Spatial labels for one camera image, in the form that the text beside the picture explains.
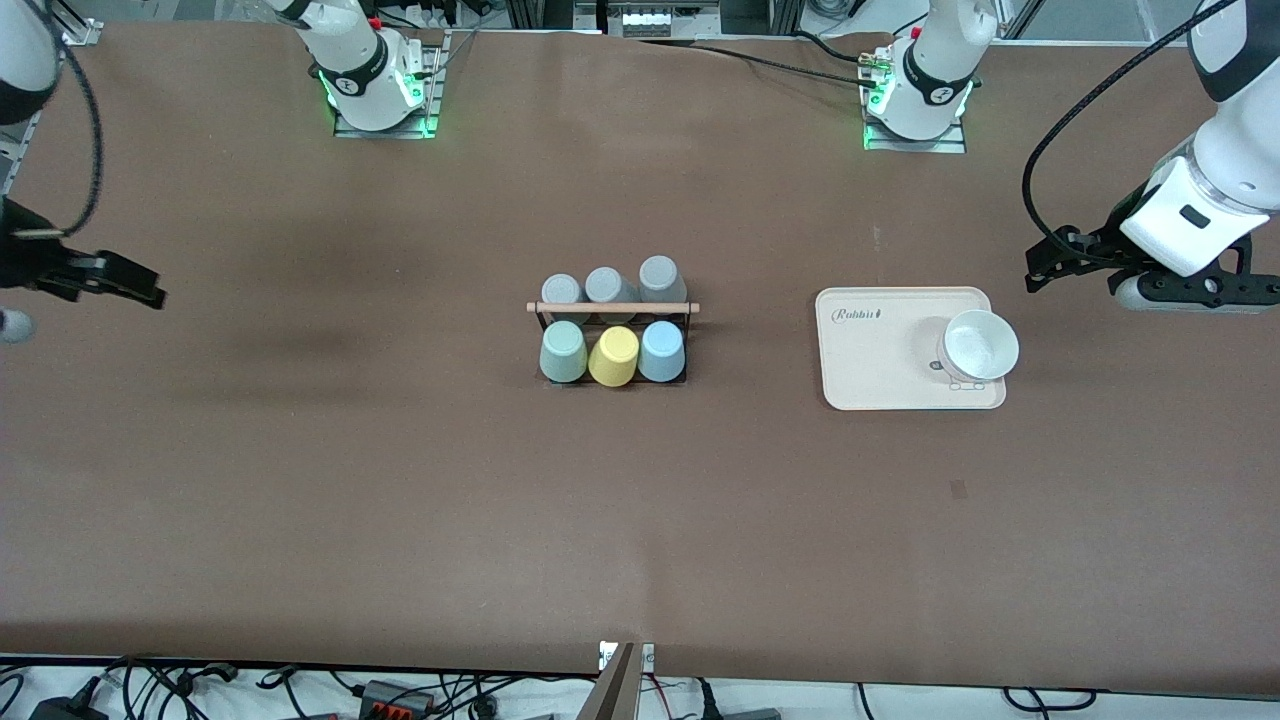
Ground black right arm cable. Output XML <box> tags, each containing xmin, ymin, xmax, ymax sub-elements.
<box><xmin>25</xmin><ymin>0</ymin><xmax>107</xmax><ymax>239</ymax></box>

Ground black plug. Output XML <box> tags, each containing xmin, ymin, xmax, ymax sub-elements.
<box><xmin>700</xmin><ymin>680</ymin><xmax>783</xmax><ymax>720</ymax></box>

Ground black floor cable tangle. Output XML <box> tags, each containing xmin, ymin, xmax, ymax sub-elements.
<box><xmin>100</xmin><ymin>655</ymin><xmax>301</xmax><ymax>720</ymax></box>

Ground grey power strip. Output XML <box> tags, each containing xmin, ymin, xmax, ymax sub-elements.
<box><xmin>606</xmin><ymin>0</ymin><xmax>721</xmax><ymax>39</ymax></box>

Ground white bowl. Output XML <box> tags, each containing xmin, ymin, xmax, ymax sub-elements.
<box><xmin>937</xmin><ymin>309</ymin><xmax>1021</xmax><ymax>384</ymax></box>

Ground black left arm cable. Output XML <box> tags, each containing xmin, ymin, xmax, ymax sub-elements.
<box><xmin>1022</xmin><ymin>0</ymin><xmax>1241</xmax><ymax>263</ymax></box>

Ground black looped floor cable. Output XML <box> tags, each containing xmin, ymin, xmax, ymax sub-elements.
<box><xmin>1003</xmin><ymin>686</ymin><xmax>1098</xmax><ymax>713</ymax></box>

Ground beige plastic tray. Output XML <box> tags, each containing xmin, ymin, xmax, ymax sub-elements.
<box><xmin>815</xmin><ymin>287</ymin><xmax>1007</xmax><ymax>412</ymax></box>

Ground pale green cup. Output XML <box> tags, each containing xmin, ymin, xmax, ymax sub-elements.
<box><xmin>540</xmin><ymin>320</ymin><xmax>590</xmax><ymax>384</ymax></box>

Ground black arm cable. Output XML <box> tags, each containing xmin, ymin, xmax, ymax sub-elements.
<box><xmin>25</xmin><ymin>0</ymin><xmax>107</xmax><ymax>239</ymax></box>
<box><xmin>1022</xmin><ymin>0</ymin><xmax>1241</xmax><ymax>263</ymax></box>

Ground light blue cup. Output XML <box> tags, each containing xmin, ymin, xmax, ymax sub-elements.
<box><xmin>637</xmin><ymin>320</ymin><xmax>688</xmax><ymax>384</ymax></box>

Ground black wire cup rack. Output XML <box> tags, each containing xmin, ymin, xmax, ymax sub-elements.
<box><xmin>527</xmin><ymin>297</ymin><xmax>701</xmax><ymax>390</ymax></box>

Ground camera mount post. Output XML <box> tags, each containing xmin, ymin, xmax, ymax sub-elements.
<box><xmin>575</xmin><ymin>640</ymin><xmax>657</xmax><ymax>720</ymax></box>

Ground grey cup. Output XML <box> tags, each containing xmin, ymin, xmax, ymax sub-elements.
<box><xmin>584</xmin><ymin>266</ymin><xmax>641</xmax><ymax>323</ymax></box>
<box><xmin>638</xmin><ymin>256</ymin><xmax>689</xmax><ymax>314</ymax></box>
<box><xmin>541</xmin><ymin>274</ymin><xmax>585</xmax><ymax>323</ymax></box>

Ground long black table cable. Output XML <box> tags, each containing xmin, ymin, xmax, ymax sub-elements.
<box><xmin>638</xmin><ymin>38</ymin><xmax>869</xmax><ymax>85</ymax></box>

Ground short black table cable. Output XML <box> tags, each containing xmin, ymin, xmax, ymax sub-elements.
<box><xmin>795</xmin><ymin>30</ymin><xmax>876</xmax><ymax>65</ymax></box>

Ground black power adapter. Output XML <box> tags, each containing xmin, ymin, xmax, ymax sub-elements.
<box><xmin>30</xmin><ymin>693</ymin><xmax>109</xmax><ymax>720</ymax></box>

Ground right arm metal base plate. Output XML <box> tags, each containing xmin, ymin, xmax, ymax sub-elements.
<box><xmin>333</xmin><ymin>30</ymin><xmax>447</xmax><ymax>139</ymax></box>

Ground yellow cup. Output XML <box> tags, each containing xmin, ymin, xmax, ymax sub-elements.
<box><xmin>588</xmin><ymin>327</ymin><xmax>641</xmax><ymax>388</ymax></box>

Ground grey orange connector box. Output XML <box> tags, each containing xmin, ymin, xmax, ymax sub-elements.
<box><xmin>357</xmin><ymin>680</ymin><xmax>438</xmax><ymax>717</ymax></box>

